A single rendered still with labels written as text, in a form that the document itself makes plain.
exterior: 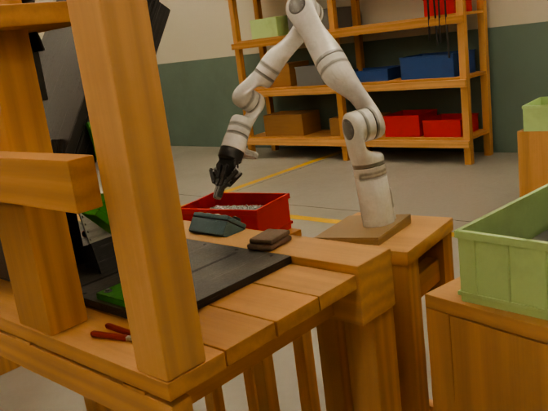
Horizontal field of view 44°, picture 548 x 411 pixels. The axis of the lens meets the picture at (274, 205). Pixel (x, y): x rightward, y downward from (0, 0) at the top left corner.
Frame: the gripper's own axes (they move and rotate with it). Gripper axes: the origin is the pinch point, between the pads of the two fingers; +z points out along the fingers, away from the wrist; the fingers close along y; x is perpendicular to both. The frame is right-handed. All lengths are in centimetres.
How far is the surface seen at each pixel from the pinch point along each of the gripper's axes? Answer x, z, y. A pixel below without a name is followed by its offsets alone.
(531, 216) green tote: 31, -11, 82
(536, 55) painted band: 427, -291, -110
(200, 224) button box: -5.6, 11.6, 2.9
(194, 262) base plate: -19.3, 24.3, 21.1
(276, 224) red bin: 24.3, 1.5, 4.2
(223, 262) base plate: -16.7, 22.5, 28.7
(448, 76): 384, -250, -171
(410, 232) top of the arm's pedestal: 27, -2, 51
